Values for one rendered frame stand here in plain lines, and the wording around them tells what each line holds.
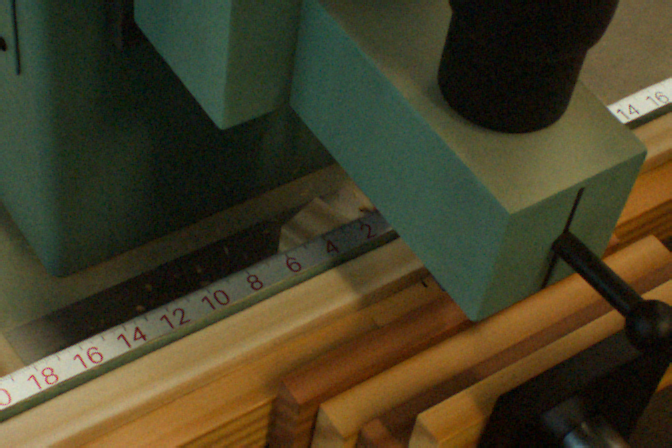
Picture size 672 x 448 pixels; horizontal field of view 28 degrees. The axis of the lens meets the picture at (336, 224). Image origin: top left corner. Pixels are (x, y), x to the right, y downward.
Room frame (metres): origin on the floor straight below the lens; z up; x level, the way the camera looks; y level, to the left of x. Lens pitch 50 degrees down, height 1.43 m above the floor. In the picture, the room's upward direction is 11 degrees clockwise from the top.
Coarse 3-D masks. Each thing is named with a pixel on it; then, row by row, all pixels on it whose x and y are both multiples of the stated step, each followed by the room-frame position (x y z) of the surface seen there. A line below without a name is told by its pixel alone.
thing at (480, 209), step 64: (320, 0) 0.42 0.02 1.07; (384, 0) 0.42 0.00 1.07; (320, 64) 0.41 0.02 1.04; (384, 64) 0.39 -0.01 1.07; (320, 128) 0.40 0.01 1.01; (384, 128) 0.37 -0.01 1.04; (448, 128) 0.36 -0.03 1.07; (576, 128) 0.37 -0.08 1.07; (384, 192) 0.37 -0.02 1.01; (448, 192) 0.34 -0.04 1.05; (512, 192) 0.33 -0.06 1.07; (576, 192) 0.34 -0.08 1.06; (448, 256) 0.34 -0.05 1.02; (512, 256) 0.33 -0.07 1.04
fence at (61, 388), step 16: (656, 112) 0.51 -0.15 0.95; (384, 240) 0.39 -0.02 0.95; (352, 256) 0.38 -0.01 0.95; (304, 272) 0.37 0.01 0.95; (320, 272) 0.37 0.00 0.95; (272, 288) 0.35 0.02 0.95; (288, 288) 0.36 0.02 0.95; (240, 304) 0.34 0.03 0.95; (208, 320) 0.33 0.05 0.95; (176, 336) 0.32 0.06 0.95; (128, 352) 0.31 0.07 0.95; (144, 352) 0.31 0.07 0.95; (96, 368) 0.30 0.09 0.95; (112, 368) 0.30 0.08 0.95; (64, 384) 0.29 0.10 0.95; (80, 384) 0.29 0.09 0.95; (32, 400) 0.28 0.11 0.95; (48, 400) 0.28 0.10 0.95; (0, 416) 0.27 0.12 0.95
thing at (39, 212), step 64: (0, 0) 0.46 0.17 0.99; (64, 0) 0.45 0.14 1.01; (0, 64) 0.48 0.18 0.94; (64, 64) 0.45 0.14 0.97; (128, 64) 0.47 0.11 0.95; (0, 128) 0.48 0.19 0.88; (64, 128) 0.45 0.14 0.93; (128, 128) 0.47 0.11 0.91; (192, 128) 0.50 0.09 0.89; (256, 128) 0.53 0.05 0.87; (0, 192) 0.49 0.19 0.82; (64, 192) 0.45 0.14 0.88; (128, 192) 0.47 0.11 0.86; (192, 192) 0.50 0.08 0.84; (256, 192) 0.53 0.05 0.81; (64, 256) 0.45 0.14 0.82
